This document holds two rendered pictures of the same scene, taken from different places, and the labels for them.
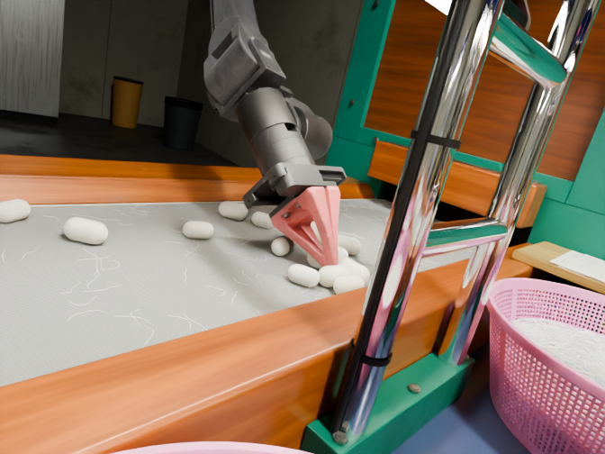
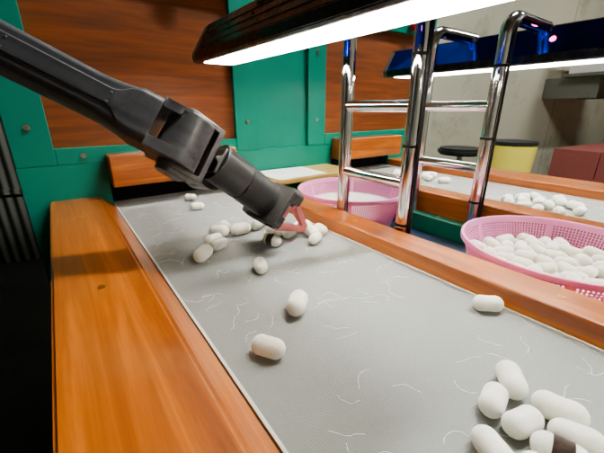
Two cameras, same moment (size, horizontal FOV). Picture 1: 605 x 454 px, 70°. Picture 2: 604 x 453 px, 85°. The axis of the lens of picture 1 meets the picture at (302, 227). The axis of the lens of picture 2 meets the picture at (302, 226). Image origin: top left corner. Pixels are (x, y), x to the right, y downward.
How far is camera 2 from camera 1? 57 cm
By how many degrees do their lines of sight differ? 72
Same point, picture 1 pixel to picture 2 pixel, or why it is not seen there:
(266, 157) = (264, 192)
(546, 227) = not seen: hidden behind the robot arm
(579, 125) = (224, 107)
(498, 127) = not seen: hidden behind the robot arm
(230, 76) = (200, 146)
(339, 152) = (40, 182)
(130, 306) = (377, 283)
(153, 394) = (459, 256)
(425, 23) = (75, 39)
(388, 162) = (131, 169)
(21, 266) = (357, 324)
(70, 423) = (485, 265)
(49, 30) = not seen: outside the picture
